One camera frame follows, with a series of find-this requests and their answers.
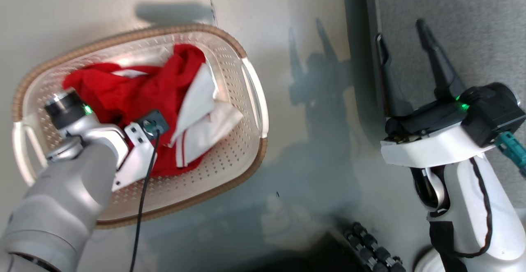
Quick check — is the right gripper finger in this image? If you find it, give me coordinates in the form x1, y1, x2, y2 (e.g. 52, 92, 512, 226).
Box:
375, 33, 414, 118
415, 18, 468, 101

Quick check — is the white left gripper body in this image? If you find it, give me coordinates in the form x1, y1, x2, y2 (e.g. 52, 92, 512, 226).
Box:
112, 122, 160, 191

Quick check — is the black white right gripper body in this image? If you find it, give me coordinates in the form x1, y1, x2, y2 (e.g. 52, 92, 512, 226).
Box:
380, 97, 496, 168

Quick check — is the plain red garment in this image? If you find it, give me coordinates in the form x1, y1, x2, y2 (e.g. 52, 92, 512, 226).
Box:
62, 44, 207, 178

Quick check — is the cream perforated laundry basket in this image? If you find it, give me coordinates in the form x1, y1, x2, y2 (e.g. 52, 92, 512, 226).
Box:
12, 23, 270, 229

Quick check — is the grey fabric sofa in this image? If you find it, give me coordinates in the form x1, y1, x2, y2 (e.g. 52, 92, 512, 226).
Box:
342, 0, 526, 223

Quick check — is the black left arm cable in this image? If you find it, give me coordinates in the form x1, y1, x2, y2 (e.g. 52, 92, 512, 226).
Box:
129, 129, 161, 272

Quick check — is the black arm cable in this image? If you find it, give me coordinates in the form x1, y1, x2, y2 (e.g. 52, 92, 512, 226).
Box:
446, 157, 494, 260
129, 129, 161, 272

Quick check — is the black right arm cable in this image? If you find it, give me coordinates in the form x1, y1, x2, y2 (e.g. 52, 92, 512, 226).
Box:
446, 157, 494, 260

